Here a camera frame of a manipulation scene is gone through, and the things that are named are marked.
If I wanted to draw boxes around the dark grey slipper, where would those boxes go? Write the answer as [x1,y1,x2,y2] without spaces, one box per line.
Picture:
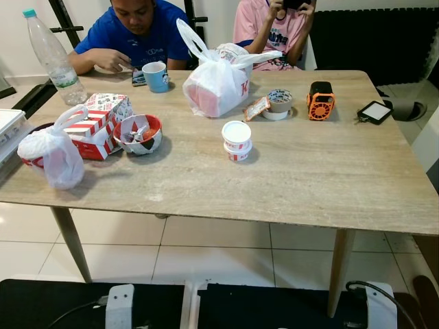
[376,97,427,123]

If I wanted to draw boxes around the black framed card holder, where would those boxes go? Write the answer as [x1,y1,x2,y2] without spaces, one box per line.
[355,101,394,126]

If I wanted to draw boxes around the orange black portable fan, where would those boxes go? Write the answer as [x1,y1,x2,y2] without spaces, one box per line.
[307,82,336,122]

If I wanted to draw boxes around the black slipper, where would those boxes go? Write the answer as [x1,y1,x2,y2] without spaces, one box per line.
[410,276,439,329]

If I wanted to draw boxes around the white lidded food tub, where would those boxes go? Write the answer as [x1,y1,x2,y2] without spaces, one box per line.
[222,121,253,152]
[224,147,252,163]

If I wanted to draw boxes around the black floor mat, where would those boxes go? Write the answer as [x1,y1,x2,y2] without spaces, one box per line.
[197,282,419,329]
[0,278,186,329]

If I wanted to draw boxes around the large white plastic bag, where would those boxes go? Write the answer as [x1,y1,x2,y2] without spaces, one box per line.
[176,19,284,119]

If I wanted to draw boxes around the red white paper bowl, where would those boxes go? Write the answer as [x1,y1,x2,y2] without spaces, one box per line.
[112,114,164,156]

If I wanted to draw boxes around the blue paper cup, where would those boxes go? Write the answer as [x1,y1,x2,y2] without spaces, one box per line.
[142,62,171,94]

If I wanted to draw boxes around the white plastic spoon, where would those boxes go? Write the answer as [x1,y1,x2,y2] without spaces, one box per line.
[118,125,153,147]

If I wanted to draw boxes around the person in blue shirt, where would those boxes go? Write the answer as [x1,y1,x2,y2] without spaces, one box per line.
[67,0,193,75]

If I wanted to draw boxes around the red white cardboard food box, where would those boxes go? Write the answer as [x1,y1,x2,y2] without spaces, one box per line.
[65,93,134,162]

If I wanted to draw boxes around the small white plastic bag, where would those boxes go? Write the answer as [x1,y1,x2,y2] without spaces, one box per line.
[17,105,90,191]

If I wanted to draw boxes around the clear plastic water bottle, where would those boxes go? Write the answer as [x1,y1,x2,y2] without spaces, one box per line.
[23,8,88,106]

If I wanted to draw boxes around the white plastic container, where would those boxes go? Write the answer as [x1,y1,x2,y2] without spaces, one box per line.
[0,108,28,167]

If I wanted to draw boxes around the black foam wall padding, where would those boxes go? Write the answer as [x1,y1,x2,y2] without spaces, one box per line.
[310,7,439,87]

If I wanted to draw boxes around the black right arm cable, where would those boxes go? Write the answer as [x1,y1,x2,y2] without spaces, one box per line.
[345,280,413,329]

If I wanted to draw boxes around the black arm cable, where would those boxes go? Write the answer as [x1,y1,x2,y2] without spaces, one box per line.
[47,297,109,329]
[345,280,413,329]

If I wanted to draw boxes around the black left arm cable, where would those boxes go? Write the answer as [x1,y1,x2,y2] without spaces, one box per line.
[47,297,109,329]

